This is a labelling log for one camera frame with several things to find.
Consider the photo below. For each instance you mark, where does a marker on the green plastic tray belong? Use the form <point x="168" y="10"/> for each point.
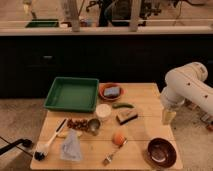
<point x="72" y="94"/>

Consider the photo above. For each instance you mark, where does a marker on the metal fork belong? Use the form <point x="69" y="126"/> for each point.
<point x="108" y="159"/>

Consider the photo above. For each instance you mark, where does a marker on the blue sponge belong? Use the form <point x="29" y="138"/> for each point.
<point x="111" y="92"/>

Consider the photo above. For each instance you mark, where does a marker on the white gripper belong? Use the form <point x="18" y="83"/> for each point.
<point x="170" y="100"/>

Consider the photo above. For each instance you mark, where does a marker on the metal cup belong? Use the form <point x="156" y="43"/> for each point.
<point x="94" y="125"/>

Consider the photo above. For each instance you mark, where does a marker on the clear plastic bag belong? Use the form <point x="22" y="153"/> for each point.
<point x="70" y="148"/>

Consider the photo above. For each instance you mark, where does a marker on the orange fruit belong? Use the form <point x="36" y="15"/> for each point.
<point x="118" y="138"/>

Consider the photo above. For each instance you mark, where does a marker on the white round cup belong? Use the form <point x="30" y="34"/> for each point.
<point x="103" y="111"/>

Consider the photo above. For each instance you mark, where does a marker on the wooden board eraser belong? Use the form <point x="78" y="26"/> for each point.
<point x="126" y="116"/>

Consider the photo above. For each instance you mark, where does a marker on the dark brown bowl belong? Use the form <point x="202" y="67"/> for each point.
<point x="161" y="152"/>

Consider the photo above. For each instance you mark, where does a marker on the green tray in background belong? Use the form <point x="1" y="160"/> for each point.
<point x="39" y="23"/>

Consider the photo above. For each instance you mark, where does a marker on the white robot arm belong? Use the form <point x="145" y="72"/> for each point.
<point x="186" y="83"/>

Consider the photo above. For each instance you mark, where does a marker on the orange bowl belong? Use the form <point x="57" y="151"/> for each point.
<point x="107" y="85"/>

